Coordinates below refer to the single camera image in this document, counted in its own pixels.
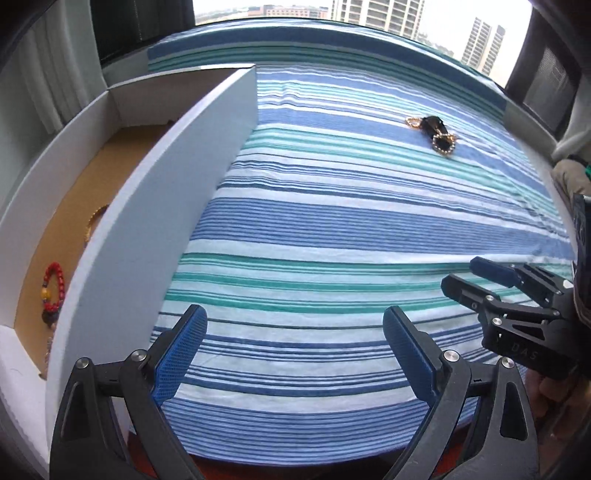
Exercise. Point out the slim pale tower building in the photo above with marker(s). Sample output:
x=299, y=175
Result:
x=482, y=46

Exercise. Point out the tall beige tower building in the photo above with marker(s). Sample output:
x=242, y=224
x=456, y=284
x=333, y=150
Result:
x=378, y=14

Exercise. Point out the beige cloth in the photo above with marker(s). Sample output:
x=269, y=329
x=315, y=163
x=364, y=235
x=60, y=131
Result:
x=570, y=182

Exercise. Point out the white cardboard box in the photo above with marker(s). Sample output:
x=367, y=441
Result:
x=152, y=207

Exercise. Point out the dark window blind with grille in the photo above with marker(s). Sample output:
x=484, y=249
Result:
x=545, y=83

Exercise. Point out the black gem gold bead brooch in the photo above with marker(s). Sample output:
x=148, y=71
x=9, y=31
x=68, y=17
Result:
x=444, y=144

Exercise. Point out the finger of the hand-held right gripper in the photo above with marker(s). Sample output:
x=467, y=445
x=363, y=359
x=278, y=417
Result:
x=466, y=293
x=496, y=272

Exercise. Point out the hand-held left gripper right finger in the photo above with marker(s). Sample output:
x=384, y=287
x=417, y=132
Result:
x=411, y=355

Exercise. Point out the large window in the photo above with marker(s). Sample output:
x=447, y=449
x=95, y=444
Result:
x=452, y=18

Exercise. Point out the blue green striped blanket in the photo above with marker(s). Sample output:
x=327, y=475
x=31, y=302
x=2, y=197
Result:
x=323, y=230

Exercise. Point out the low red brick building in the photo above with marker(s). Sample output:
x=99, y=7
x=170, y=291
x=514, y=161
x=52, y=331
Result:
x=295, y=11

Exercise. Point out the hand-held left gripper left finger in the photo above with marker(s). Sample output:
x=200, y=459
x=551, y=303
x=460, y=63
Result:
x=182, y=355

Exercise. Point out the white curtain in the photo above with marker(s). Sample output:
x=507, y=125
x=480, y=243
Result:
x=55, y=69

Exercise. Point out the gold bangle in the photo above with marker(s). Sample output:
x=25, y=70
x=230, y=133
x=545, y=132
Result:
x=90, y=226

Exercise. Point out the person's right hand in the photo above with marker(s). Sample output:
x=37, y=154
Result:
x=547, y=397

